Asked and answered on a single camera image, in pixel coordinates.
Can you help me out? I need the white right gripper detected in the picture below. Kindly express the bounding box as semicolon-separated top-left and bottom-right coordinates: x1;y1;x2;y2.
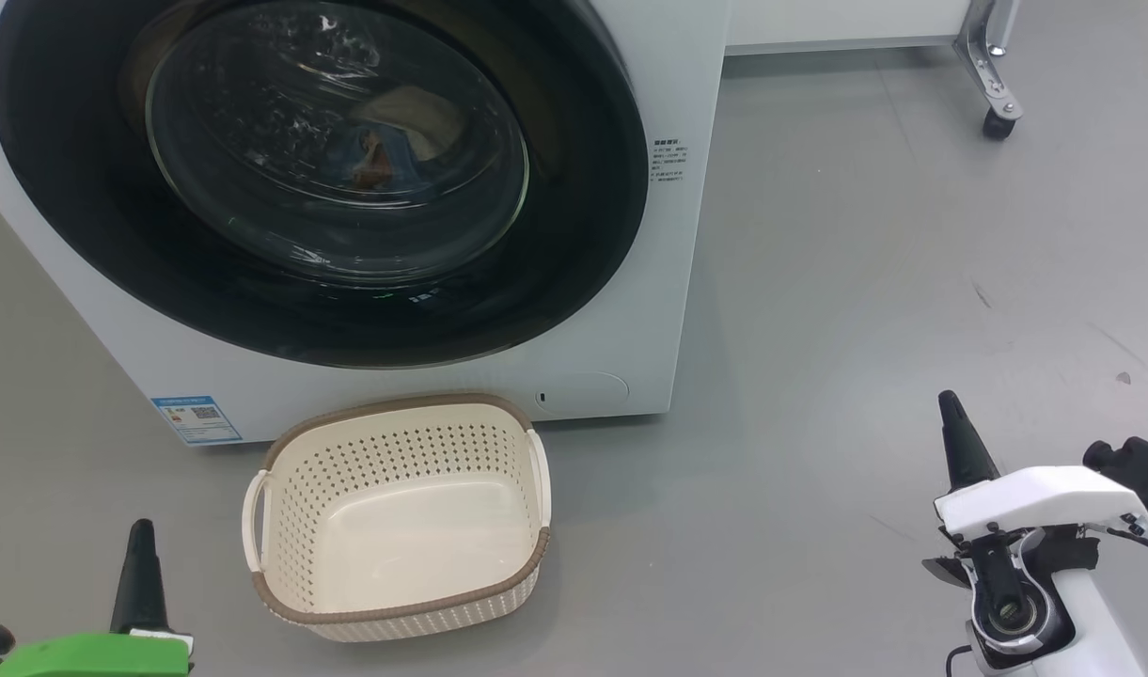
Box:
921;389;1148;605

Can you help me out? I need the oval drain filter cover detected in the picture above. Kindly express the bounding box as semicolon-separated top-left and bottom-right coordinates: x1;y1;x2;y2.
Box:
534;371;631;415

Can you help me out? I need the beige cloth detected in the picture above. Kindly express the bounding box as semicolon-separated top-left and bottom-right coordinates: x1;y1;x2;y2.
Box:
353;85;469;163

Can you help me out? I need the black round glass washer door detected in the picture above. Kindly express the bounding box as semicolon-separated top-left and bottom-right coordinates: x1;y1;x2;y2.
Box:
0;0;652;370

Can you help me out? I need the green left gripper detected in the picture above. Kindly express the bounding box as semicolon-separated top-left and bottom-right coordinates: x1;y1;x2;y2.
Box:
0;518;196;677

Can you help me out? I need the silver metal frame leg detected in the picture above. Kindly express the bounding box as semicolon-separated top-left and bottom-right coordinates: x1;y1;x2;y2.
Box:
952;0;1024;121

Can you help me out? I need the blue cartoon print garment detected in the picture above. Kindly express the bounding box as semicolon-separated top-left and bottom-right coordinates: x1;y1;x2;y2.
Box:
348;127;396;189

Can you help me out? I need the white front-load washing machine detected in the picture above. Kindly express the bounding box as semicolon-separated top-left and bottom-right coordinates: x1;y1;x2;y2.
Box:
0;0;732;448

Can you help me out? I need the cream perforated laundry basket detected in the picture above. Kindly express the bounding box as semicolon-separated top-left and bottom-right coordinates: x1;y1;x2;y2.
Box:
242;393;553;643

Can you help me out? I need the blue energy label sticker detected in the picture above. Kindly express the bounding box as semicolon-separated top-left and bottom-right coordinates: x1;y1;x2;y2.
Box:
150;395;244;446

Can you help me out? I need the teal plug camera cable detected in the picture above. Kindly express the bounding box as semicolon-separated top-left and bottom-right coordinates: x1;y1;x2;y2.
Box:
1105;494;1148;567

